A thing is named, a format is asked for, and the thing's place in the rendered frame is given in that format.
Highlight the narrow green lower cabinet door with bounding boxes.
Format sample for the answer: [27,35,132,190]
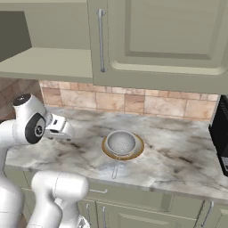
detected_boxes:
[77,199,98,228]

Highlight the wide green lower cabinet door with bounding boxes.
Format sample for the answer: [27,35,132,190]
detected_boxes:
[95,200,207,228]

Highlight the grey tea strainer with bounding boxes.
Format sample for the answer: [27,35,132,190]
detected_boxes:
[105,129,137,180]

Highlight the green drawer front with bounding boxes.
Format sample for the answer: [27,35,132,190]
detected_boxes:
[85,177,174,212]

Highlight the silver upper cabinet door handle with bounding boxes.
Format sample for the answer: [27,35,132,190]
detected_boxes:
[96,8,108,73]

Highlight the silver cabinet door handle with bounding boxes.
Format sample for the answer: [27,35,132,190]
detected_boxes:
[102,206,107,228]
[204,201,215,228]
[96,8,108,73]
[85,203,91,224]

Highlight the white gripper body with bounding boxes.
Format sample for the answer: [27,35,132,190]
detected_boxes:
[44,118,77,143]

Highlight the black countertop appliance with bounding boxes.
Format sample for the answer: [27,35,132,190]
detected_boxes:
[208,94,228,178]

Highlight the silver drawer handle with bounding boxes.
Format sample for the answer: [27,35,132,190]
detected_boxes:
[88,188,109,195]

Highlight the white bowl with brown rim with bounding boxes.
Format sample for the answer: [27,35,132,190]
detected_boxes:
[101,132,146,161]

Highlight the silver lower cabinet door handle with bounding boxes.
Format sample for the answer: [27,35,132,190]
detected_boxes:
[102,206,107,228]
[204,201,215,228]
[85,203,91,224]

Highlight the green upper cabinet door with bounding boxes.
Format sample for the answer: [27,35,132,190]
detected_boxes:
[86,0,228,95]

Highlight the green open upper cabinet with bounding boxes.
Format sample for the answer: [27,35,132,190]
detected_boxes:
[0,0,94,85]

